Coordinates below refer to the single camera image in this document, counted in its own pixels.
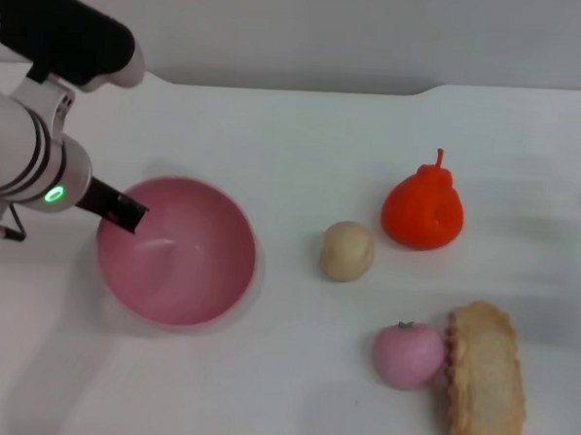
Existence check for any golden toy pastry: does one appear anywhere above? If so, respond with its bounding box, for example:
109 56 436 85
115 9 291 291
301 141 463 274
438 298 534 435

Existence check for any orange toy fruit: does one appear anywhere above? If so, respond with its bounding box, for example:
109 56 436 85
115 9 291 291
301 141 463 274
379 144 468 254

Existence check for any pink toy peach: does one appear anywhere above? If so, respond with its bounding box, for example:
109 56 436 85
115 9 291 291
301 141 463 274
370 318 448 393

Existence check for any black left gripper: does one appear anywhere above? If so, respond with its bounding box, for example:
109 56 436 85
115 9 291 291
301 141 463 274
74 175 152 236

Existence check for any pink plastic bowl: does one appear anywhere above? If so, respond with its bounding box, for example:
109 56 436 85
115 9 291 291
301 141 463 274
91 171 262 331

